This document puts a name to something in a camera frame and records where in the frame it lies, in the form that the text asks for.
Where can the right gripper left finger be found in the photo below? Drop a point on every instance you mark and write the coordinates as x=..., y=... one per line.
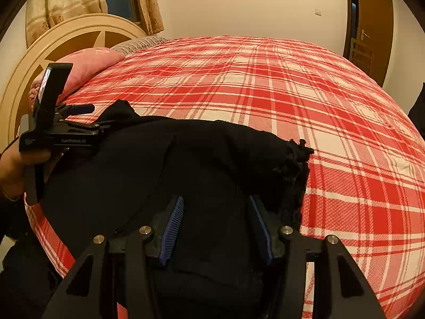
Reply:
x=165, y=226

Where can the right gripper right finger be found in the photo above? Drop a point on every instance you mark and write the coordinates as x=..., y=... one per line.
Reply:
x=270, y=227

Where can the black pants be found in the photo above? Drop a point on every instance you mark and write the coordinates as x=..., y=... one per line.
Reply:
x=101, y=203

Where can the person's dark sleeve forearm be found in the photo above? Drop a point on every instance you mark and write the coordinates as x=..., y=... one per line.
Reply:
x=28, y=278

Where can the person's left hand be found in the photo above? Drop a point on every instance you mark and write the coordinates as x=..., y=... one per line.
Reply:
x=14, y=163

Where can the red plaid bed cover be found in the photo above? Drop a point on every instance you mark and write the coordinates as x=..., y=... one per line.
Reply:
x=367, y=180

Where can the cream wooden headboard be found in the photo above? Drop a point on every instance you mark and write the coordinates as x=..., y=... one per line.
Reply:
x=77, y=33

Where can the grey striped pillow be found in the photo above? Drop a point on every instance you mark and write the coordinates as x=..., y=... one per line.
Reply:
x=131, y=46

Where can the beige floral curtain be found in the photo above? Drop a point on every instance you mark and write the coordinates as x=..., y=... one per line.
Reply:
x=43, y=15

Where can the brown wooden door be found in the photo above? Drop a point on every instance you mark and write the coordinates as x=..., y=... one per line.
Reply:
x=369, y=36

